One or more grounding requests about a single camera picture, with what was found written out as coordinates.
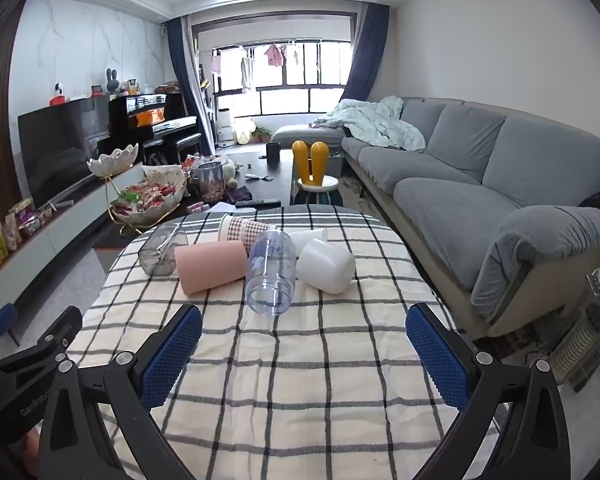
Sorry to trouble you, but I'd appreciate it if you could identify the grey sofa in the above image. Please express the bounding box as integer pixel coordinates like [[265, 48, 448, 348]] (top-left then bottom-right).
[[270, 96, 600, 339]]

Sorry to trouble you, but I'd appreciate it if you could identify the person's left hand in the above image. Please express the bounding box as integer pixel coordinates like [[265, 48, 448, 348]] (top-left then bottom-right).
[[22, 431, 42, 479]]

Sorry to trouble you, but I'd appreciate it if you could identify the black piano bench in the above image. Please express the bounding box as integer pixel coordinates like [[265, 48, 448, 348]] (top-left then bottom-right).
[[142, 133, 202, 166]]

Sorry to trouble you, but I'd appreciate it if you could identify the empty white shell bowl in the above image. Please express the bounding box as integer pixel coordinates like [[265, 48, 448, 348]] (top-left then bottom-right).
[[86, 143, 140, 179]]

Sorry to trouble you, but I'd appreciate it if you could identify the row of snack packets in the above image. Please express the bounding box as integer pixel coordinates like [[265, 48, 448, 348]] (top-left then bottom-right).
[[0, 197, 57, 275]]

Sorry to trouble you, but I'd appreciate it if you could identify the dark coffee table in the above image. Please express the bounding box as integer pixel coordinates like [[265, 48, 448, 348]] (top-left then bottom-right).
[[180, 147, 302, 212]]

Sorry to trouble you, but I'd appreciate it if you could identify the blue and grey curtain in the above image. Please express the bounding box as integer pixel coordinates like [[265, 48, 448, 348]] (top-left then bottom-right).
[[165, 15, 217, 157], [340, 2, 391, 104]]

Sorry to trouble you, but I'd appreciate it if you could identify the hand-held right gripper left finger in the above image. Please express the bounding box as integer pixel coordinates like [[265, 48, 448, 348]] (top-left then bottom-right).
[[39, 304, 203, 480]]

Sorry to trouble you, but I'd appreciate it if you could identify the white television cabinet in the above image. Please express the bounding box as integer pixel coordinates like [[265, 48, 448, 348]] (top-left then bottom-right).
[[0, 162, 147, 322]]

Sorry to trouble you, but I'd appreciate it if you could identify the white air purifier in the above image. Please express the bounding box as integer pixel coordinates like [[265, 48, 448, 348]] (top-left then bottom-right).
[[215, 108, 234, 149]]

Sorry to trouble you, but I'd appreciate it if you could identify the grey transparent cup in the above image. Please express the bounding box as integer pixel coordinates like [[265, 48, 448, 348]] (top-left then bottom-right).
[[137, 225, 189, 277]]

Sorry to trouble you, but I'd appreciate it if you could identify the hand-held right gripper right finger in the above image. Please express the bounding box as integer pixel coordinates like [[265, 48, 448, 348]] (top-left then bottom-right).
[[405, 302, 574, 480]]

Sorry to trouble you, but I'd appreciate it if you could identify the light green blanket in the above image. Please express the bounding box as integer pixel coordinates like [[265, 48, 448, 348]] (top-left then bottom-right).
[[314, 96, 427, 153]]

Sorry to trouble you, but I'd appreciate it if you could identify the clear jar with nuts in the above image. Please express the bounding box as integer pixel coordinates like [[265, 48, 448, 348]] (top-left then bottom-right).
[[194, 161, 226, 201]]

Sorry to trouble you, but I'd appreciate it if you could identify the shell bowl with snacks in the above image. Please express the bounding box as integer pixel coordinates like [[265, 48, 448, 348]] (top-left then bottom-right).
[[111, 167, 189, 226]]

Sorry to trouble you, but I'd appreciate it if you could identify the black television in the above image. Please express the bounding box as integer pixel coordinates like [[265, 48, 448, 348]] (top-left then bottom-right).
[[17, 96, 112, 209]]

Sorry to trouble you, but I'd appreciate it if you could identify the clear plastic bottle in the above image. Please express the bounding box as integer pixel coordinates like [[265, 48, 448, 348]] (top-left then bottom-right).
[[244, 229, 298, 317]]

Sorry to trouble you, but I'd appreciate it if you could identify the checked tablecloth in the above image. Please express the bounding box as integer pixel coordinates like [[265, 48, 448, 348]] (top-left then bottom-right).
[[72, 210, 487, 480]]

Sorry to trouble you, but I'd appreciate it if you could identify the yellow rabbit-ear stool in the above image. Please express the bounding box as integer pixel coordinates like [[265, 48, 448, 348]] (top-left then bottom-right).
[[291, 140, 342, 207]]

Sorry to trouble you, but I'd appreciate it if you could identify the translucent white cup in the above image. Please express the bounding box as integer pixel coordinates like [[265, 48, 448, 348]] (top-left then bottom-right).
[[290, 227, 330, 256]]

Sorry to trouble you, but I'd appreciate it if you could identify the pink cup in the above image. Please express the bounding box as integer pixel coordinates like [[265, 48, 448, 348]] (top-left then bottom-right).
[[174, 240, 250, 297]]

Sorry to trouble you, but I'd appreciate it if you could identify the black object on sofa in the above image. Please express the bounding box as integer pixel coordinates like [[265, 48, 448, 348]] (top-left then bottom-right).
[[578, 189, 600, 218]]

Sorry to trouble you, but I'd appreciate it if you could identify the black piano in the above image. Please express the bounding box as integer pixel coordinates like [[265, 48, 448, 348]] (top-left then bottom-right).
[[108, 91, 201, 164]]

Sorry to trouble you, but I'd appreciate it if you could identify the electric heater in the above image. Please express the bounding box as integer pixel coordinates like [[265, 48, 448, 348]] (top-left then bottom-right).
[[546, 267, 600, 394]]

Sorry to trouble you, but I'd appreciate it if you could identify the white plastic cup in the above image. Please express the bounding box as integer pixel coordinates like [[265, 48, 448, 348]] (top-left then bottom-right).
[[296, 238, 357, 295]]

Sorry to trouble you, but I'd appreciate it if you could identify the star-shaped lamp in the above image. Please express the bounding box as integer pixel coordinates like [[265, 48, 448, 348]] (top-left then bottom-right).
[[234, 117, 254, 147]]

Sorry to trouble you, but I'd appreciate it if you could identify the checked paper cup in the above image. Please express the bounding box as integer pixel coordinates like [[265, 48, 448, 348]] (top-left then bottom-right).
[[217, 214, 274, 256]]

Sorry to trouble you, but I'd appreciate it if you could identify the white hanging garment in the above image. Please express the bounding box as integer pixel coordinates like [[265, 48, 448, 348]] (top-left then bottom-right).
[[240, 57, 257, 95]]

